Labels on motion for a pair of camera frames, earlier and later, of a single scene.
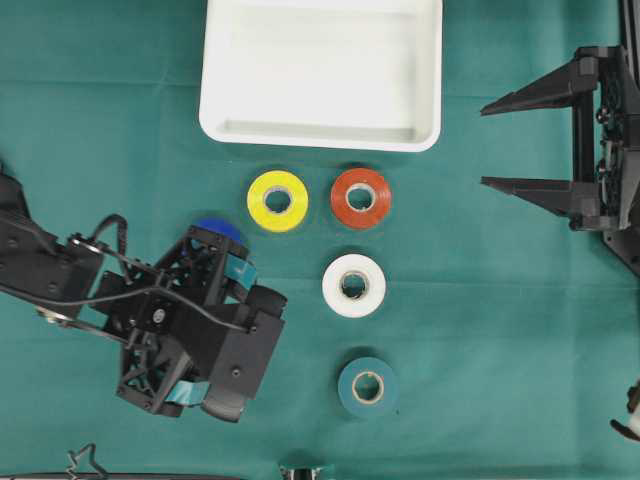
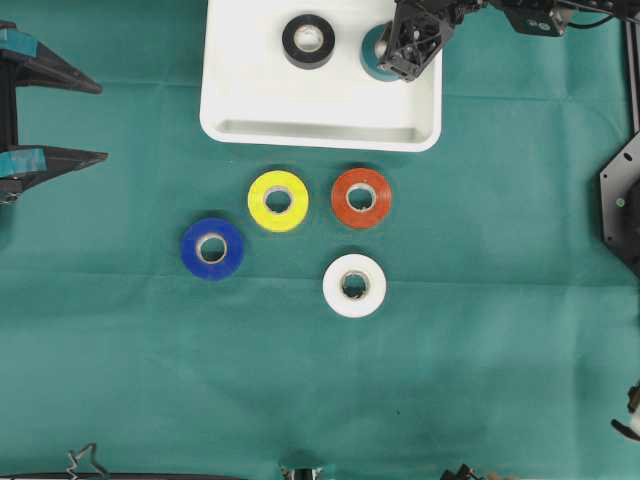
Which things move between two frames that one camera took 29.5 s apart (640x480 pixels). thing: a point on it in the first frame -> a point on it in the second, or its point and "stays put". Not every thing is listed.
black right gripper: [616, 198] -> [415, 34]
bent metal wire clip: [74, 454] stays put
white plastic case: [326, 75] stays put
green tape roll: [386, 378] -> [370, 57]
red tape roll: [355, 218] stays put
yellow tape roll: [277, 181] stays put
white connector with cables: [633, 405] stays put
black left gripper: [157, 309] -> [25, 62]
